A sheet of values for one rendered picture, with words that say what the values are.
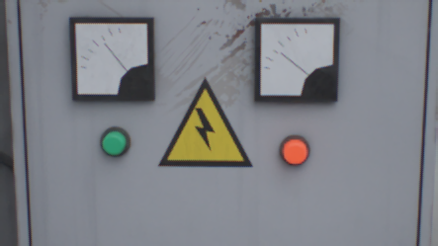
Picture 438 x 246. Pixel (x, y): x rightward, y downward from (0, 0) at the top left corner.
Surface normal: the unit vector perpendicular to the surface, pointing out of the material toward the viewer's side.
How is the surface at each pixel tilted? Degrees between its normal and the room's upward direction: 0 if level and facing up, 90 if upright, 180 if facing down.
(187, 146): 90
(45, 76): 90
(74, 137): 90
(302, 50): 90
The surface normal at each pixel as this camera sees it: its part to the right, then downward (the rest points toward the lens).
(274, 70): -0.04, 0.21
